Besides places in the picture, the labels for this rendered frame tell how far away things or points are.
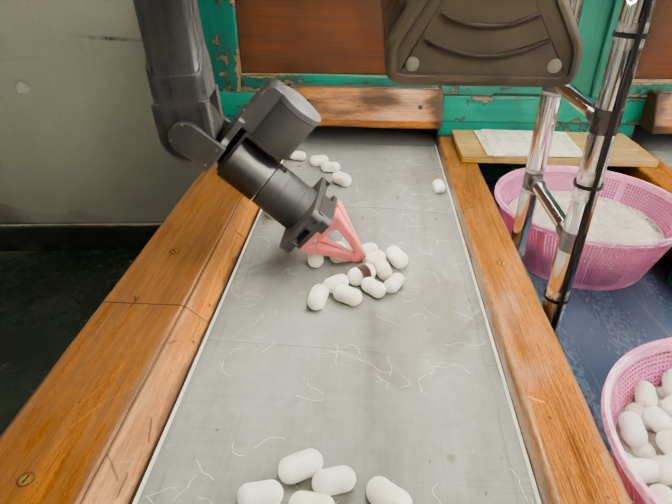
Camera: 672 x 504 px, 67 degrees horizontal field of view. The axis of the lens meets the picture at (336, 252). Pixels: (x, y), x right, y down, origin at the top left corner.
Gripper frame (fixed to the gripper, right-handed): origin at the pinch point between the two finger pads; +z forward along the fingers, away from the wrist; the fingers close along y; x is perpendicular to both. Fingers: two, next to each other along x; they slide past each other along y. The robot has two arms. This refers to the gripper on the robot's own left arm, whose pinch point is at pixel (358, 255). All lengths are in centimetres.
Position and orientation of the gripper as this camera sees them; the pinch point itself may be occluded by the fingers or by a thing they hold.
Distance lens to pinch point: 63.4
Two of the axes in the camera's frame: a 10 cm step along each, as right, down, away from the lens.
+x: -6.5, 6.2, 4.4
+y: 0.8, -5.2, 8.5
